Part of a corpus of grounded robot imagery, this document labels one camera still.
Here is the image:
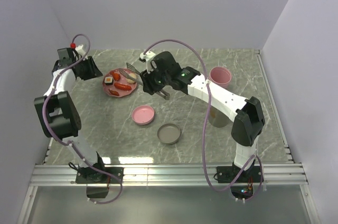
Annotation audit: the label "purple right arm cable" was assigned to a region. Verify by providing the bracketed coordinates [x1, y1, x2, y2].
[144, 39, 265, 203]

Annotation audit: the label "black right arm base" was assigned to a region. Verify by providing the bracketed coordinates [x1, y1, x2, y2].
[213, 166, 262, 183]

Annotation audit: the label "pink tall canister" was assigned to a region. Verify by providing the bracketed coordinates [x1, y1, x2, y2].
[209, 67, 232, 89]

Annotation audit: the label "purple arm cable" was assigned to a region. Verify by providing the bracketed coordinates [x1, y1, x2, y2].
[43, 33, 124, 205]
[144, 39, 265, 203]

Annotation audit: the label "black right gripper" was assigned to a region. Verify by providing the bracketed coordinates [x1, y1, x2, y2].
[139, 63, 171, 96]

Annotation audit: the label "grey round lid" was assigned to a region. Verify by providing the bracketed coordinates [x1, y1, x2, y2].
[157, 123, 181, 145]

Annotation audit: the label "steel serving tongs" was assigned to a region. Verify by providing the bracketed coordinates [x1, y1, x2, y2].
[118, 63, 170, 100]

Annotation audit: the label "pink round lid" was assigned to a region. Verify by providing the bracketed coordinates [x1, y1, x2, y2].
[132, 105, 155, 125]

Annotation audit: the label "grey tall canister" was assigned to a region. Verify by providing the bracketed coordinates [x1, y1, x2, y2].
[208, 106, 233, 128]

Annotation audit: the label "small red sausage toy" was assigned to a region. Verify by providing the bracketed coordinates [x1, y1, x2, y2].
[108, 89, 120, 96]

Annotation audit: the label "pink scalloped plate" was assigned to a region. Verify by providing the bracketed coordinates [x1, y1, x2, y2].
[102, 68, 138, 98]

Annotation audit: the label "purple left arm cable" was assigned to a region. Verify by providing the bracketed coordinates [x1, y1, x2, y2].
[43, 33, 124, 205]

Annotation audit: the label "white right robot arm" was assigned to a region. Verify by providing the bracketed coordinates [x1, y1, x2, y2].
[139, 51, 265, 182]

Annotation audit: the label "red chicken drumstick toy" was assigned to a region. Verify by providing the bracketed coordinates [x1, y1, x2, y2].
[110, 71, 121, 81]

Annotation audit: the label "cream steamed bun toy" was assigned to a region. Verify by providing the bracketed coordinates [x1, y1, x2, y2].
[127, 73, 137, 84]

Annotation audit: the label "sushi roll toy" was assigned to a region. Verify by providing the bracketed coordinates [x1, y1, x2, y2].
[104, 77, 114, 86]

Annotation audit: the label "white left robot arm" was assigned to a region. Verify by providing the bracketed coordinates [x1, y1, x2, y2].
[34, 43, 107, 183]

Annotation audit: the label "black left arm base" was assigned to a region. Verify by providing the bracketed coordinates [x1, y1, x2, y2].
[75, 167, 124, 184]

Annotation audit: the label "aluminium front rail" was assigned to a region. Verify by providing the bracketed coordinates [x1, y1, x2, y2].
[29, 163, 308, 186]

